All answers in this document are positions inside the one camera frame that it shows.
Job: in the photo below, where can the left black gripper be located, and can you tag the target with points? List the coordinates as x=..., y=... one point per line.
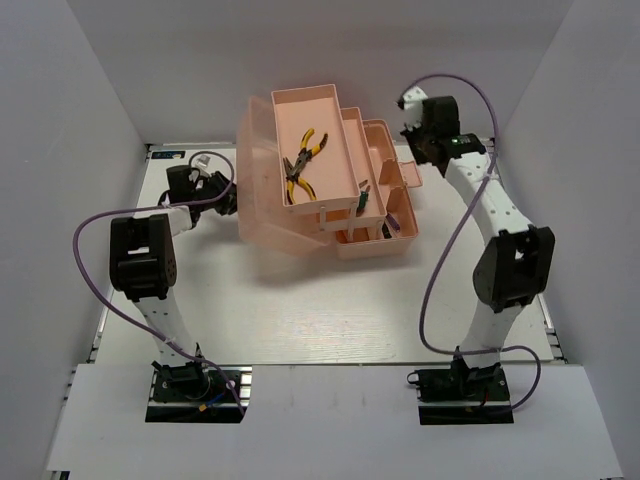
x=228, y=199

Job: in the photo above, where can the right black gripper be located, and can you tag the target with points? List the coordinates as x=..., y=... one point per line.
x=409, y=136

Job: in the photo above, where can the yellow-handled cutting pliers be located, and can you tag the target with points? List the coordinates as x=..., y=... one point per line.
x=297, y=182

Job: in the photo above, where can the yellow long-nose pliers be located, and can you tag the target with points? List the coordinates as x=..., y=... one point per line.
x=305, y=155

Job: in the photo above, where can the pink plastic toolbox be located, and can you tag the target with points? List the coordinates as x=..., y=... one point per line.
x=357, y=149

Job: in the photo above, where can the purple-handled small screwdriver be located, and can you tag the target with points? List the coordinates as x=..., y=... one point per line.
x=393, y=222

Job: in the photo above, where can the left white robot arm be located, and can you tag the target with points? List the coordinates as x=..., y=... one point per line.
x=142, y=262

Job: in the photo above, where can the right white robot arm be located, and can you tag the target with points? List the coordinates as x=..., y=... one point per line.
x=515, y=263

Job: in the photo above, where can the black logo sticker left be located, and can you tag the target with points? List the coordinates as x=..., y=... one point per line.
x=171, y=154

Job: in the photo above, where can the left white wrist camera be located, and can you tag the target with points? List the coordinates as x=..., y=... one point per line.
x=200, y=163

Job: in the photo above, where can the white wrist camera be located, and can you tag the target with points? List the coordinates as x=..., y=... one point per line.
x=200, y=163
x=410, y=103

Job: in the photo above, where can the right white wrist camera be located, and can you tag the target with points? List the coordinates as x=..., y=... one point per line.
x=410, y=103

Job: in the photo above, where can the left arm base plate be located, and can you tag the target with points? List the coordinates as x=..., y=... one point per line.
x=183, y=396

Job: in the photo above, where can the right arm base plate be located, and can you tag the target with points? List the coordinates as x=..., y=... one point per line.
x=459, y=395

